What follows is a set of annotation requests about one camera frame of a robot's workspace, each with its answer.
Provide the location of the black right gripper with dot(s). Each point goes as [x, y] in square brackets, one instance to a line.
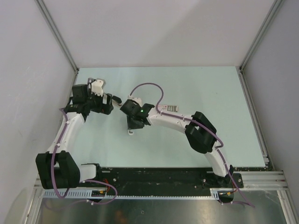
[131, 125]

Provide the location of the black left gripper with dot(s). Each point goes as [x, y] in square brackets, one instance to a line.
[105, 108]

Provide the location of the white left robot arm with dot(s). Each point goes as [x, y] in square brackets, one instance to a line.
[56, 168]

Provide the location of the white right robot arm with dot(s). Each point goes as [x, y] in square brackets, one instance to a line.
[200, 133]

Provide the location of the red white staple box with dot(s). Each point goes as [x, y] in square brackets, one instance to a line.
[170, 108]

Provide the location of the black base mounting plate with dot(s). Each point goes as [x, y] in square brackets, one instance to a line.
[147, 181]

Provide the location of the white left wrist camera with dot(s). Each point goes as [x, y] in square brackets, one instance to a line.
[96, 86]

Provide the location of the grey slotted cable duct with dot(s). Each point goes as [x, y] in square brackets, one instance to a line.
[98, 194]

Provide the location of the aluminium frame rail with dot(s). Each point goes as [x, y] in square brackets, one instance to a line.
[263, 180]

